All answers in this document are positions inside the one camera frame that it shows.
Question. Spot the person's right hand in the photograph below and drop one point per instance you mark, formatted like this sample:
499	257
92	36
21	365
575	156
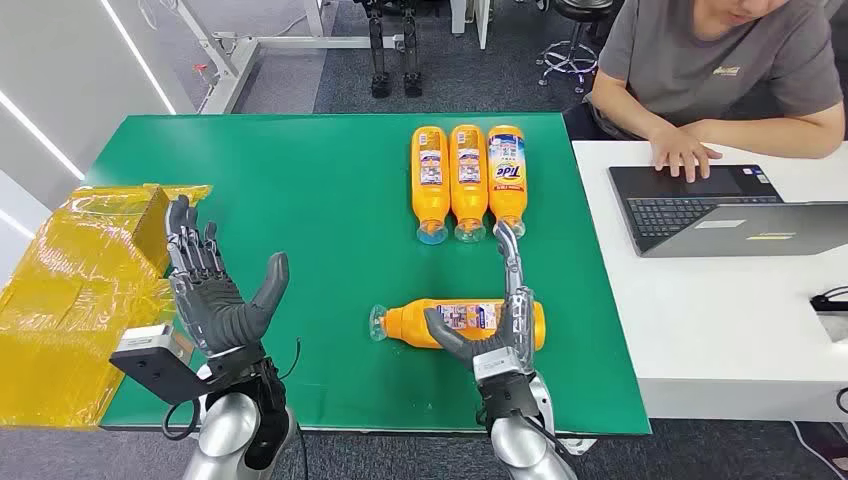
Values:
679	151

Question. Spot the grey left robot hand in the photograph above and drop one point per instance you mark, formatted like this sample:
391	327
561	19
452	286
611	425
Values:
212	311

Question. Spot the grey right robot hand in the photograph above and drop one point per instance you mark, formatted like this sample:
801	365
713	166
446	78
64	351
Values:
520	324

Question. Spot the orange detergent bottle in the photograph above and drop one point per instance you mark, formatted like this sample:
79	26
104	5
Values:
411	321
430	199
469	199
507	199

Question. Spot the person's right forearm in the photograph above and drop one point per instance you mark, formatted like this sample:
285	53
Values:
623	116

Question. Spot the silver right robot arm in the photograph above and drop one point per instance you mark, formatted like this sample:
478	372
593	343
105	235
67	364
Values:
523	450

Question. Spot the person's left forearm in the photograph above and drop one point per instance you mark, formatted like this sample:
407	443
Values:
775	136

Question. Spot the dark grey laptop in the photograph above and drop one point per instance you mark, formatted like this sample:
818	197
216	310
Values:
696	212

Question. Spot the person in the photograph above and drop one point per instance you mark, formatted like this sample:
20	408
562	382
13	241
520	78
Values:
696	60

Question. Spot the green table mat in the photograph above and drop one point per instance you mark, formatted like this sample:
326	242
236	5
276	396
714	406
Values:
298	199

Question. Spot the yellow film-wrapped cardboard box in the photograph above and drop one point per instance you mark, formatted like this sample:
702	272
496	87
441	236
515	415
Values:
66	298

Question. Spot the black stool with chrome base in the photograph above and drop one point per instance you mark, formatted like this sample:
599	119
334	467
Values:
583	10

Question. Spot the white desk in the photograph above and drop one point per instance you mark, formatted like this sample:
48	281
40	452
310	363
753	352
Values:
715	318

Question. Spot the white furniture leg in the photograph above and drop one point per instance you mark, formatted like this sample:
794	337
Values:
470	20

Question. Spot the black silver humanoid robot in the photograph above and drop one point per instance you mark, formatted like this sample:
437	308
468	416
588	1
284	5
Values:
380	85

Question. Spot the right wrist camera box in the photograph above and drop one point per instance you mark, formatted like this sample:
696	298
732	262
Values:
497	364

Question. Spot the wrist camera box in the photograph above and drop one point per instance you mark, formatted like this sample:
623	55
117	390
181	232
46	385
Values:
142	338
497	364

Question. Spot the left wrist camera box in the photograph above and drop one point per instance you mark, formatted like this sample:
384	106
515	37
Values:
142	338

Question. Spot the white metal gantry frame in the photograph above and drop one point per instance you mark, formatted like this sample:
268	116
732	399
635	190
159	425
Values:
228	83

